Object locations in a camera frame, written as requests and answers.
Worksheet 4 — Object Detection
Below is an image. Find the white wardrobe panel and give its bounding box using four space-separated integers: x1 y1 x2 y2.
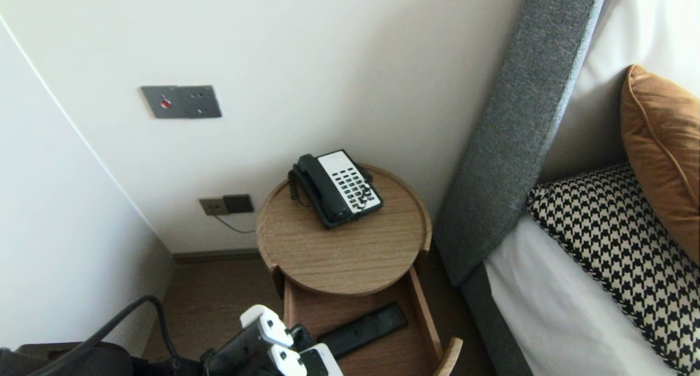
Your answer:
0 13 176 360

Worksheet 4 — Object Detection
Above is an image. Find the black and white telephone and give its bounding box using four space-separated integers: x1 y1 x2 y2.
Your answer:
288 150 384 229

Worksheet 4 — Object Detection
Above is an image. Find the black white houndstooth pillow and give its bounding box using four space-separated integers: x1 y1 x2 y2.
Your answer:
526 163 700 375

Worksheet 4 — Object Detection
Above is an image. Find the beige wall data socket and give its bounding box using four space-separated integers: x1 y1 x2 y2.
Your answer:
199 197 230 217

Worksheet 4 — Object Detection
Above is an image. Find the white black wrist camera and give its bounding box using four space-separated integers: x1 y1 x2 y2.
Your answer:
300 343 343 376

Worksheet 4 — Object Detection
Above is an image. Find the white bed pillow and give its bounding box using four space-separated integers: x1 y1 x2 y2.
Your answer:
539 0 700 183

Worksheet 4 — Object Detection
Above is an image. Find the brown wooden baseboard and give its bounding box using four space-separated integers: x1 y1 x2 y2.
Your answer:
173 249 262 265

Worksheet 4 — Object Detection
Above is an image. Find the round wooden nightstand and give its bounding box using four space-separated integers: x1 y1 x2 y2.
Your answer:
256 164 432 297

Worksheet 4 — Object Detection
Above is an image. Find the grey fabric headboard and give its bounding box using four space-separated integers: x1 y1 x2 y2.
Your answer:
435 0 610 287

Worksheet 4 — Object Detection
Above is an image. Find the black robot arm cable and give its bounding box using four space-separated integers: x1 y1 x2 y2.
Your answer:
33 295 181 376

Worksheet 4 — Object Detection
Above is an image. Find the thin black telephone cable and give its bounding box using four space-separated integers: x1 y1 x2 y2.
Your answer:
212 209 258 234

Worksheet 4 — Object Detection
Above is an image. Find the grey fabric bed frame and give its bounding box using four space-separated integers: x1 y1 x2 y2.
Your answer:
461 264 534 376

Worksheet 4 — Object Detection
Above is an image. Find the brown velvet cushion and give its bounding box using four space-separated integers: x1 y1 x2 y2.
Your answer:
621 64 700 266

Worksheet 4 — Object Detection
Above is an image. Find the grey wall switch panel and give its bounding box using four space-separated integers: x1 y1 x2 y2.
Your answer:
141 85 222 119

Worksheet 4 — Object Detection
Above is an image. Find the black remote control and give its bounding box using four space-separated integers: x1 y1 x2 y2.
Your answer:
316 302 409 360

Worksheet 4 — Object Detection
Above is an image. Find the black telephone handset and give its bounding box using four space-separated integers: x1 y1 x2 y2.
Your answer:
296 154 351 224

